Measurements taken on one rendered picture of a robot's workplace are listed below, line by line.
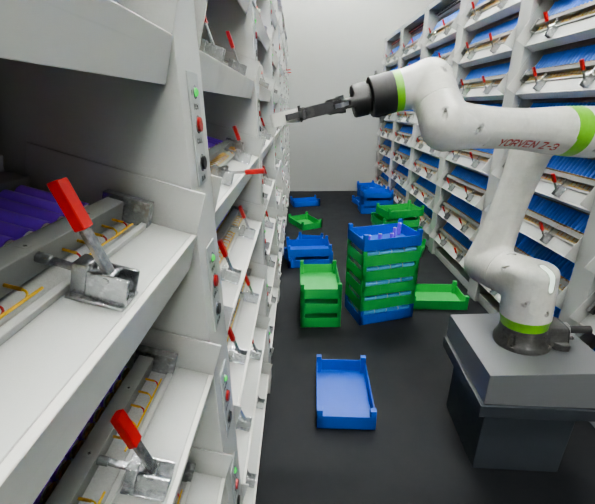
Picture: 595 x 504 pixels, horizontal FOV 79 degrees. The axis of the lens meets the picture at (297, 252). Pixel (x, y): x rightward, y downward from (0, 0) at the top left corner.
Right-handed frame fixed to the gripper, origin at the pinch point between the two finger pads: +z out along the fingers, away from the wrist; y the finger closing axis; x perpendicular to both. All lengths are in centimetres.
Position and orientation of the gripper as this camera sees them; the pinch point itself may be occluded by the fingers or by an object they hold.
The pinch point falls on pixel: (285, 117)
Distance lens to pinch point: 93.6
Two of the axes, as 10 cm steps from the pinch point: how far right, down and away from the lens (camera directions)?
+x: -2.2, -9.1, -3.6
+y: 0.0, -3.7, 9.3
